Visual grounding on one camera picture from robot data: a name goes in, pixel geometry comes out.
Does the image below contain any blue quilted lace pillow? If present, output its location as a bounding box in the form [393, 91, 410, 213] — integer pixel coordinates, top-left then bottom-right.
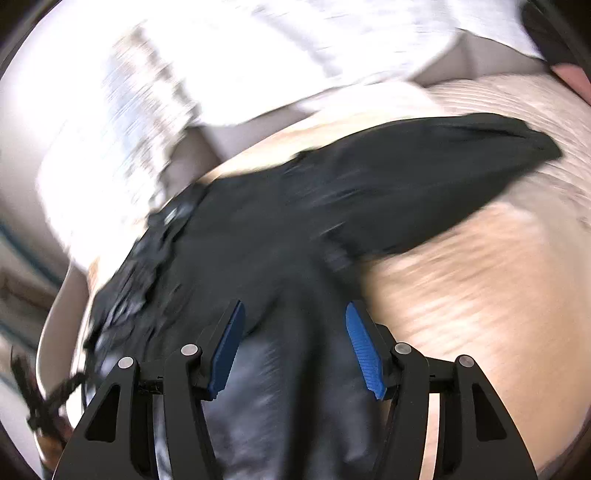
[37, 26, 197, 271]

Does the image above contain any black jacket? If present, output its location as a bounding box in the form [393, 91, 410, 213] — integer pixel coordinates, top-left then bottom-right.
[84, 113, 561, 479]

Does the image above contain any white embossed pillow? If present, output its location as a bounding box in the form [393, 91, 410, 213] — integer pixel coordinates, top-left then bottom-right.
[136, 1, 540, 126]

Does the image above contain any grey upholstered headboard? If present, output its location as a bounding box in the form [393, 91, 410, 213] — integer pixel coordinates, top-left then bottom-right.
[165, 27, 551, 186]

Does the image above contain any beige quilted bedspread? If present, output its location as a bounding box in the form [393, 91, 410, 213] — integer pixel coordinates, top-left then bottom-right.
[192, 74, 590, 473]

